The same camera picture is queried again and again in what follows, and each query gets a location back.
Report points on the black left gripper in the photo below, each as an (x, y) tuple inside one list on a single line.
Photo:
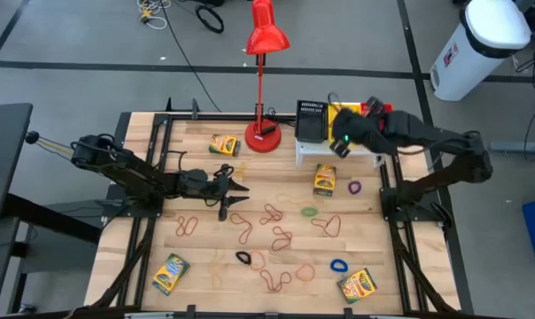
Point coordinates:
[(196, 186)]

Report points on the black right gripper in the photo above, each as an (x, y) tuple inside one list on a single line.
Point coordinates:
[(356, 128)]

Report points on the yellow plastic basket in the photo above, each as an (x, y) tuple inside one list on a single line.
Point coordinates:
[(349, 106)]

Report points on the red plastic basket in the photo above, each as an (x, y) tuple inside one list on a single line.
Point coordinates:
[(388, 107)]

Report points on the black plastic basket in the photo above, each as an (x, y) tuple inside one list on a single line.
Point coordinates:
[(312, 128)]

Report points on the yellow green crayon box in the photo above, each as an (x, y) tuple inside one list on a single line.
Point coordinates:
[(324, 179), (357, 285), (170, 274), (224, 145)]

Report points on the black coil wristband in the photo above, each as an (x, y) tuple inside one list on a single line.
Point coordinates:
[(238, 257)]

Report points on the orange rubber band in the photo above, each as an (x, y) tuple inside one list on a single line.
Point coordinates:
[(251, 261), (296, 272)]

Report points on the yellow rubber band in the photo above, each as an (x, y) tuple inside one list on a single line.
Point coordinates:
[(241, 173), (294, 200), (215, 274)]

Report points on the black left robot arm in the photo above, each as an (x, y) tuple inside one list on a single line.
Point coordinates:
[(130, 175)]

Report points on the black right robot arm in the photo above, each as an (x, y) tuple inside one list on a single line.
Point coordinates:
[(427, 137)]

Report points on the red desk lamp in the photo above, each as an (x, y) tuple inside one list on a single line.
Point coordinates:
[(263, 142)]

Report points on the grey desk foot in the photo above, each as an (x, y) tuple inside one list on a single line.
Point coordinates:
[(515, 147)]

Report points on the black side desk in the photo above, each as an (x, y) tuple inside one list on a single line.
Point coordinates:
[(6, 155)]

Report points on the white perforated shelf riser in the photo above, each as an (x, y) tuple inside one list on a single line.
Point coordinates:
[(316, 148)]

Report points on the blue coil wristband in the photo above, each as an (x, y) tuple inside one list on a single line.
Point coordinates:
[(332, 266)]

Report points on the white trash bin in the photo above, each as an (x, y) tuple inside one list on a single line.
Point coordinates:
[(471, 53)]

